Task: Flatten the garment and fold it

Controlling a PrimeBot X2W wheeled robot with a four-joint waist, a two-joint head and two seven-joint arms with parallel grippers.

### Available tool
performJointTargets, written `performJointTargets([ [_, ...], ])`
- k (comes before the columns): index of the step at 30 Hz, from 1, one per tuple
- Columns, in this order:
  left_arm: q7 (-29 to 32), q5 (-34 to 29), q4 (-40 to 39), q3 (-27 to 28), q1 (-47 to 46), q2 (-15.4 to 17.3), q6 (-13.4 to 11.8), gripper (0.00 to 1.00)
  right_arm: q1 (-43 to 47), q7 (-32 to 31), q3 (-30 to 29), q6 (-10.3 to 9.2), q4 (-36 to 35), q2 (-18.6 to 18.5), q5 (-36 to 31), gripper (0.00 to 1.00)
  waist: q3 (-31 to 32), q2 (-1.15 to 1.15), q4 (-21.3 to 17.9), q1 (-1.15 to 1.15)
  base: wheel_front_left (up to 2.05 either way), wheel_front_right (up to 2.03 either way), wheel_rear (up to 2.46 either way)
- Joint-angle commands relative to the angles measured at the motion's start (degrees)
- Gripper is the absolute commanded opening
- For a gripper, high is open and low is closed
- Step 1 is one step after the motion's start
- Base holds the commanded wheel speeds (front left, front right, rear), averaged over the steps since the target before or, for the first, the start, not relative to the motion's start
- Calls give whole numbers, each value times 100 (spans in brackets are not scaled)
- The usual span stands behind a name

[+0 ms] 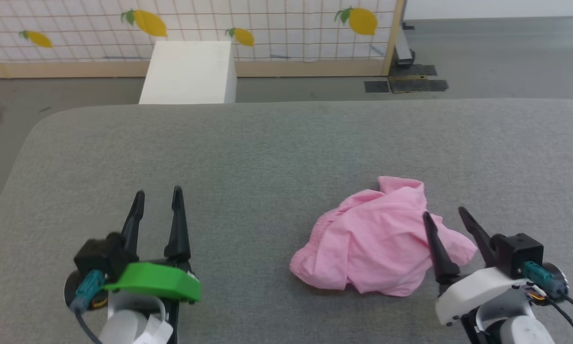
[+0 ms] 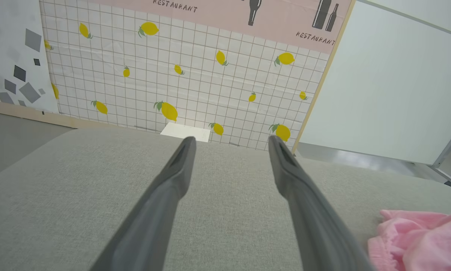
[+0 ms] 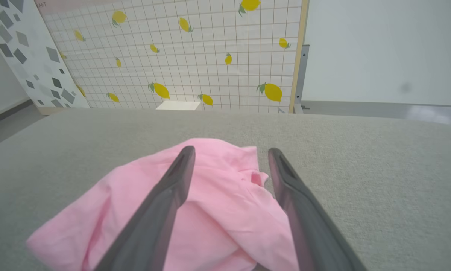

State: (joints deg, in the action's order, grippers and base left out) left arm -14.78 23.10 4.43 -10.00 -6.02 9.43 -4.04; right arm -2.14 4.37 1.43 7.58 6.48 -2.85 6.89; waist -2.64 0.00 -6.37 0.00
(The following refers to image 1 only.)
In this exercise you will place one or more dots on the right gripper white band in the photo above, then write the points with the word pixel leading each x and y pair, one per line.
pixel 477 292

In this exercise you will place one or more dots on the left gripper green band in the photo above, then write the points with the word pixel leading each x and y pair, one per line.
pixel 157 283

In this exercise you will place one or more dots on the pink garment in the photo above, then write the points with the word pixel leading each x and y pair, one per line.
pixel 377 239

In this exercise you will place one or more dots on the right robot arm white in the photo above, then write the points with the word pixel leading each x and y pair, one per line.
pixel 511 320

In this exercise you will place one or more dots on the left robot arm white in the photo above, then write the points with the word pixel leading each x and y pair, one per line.
pixel 133 322

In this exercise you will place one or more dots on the white box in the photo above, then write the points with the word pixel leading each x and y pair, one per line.
pixel 190 71

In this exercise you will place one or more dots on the large black floor mat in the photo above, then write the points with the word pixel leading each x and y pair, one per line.
pixel 417 79

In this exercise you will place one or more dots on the small black floor mat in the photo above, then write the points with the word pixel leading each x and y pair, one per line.
pixel 377 86

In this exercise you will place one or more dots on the grey metal stand foot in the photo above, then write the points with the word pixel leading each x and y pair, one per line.
pixel 403 50

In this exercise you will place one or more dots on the lemon print partition screen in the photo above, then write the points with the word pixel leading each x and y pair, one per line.
pixel 286 38

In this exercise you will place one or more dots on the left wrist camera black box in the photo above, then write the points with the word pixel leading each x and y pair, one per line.
pixel 102 255

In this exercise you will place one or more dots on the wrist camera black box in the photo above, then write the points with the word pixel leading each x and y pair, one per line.
pixel 520 251
pixel 102 255

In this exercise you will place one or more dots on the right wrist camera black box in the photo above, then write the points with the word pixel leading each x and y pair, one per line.
pixel 520 251

